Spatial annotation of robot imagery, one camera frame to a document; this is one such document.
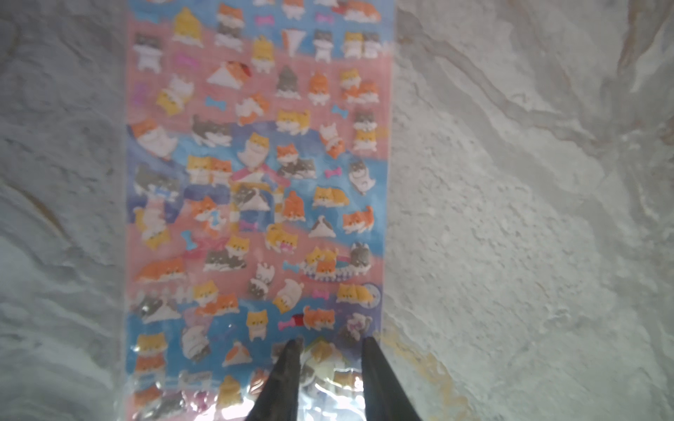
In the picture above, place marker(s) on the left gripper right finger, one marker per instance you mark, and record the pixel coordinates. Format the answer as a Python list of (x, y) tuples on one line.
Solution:
[(385, 399)]

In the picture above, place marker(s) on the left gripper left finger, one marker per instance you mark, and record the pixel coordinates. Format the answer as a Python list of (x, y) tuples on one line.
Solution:
[(278, 400)]

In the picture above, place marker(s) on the cat sticker sheet pink blue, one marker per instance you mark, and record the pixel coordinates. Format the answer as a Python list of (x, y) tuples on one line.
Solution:
[(256, 177)]

